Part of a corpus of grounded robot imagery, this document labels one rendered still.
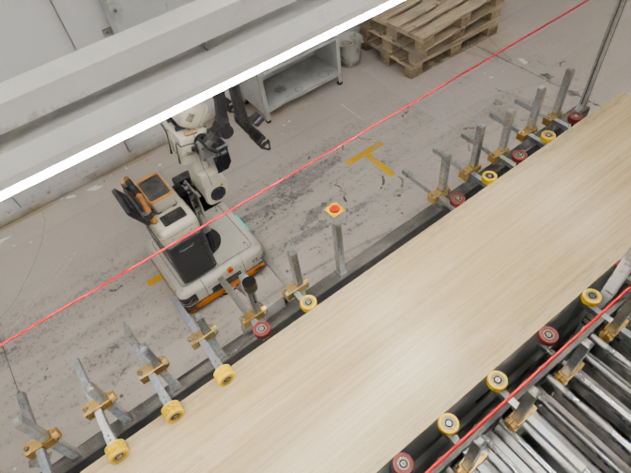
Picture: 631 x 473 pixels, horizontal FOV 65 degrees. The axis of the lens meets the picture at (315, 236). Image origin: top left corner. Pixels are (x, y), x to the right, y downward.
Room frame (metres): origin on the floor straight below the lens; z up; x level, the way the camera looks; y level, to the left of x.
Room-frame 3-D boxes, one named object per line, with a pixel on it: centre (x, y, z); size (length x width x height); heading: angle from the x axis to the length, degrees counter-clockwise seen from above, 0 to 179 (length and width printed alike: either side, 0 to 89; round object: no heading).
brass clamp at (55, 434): (0.76, 1.23, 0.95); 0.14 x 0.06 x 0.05; 120
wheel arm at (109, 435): (0.89, 1.03, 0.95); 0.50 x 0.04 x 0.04; 30
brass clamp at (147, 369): (1.01, 0.79, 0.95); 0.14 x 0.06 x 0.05; 120
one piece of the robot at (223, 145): (2.38, 0.55, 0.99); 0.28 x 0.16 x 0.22; 29
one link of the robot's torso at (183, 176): (2.37, 0.68, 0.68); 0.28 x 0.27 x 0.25; 29
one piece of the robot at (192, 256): (2.19, 0.88, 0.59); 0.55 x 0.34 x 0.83; 29
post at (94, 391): (0.89, 0.99, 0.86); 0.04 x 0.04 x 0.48; 30
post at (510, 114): (2.13, -1.19, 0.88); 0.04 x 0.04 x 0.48; 30
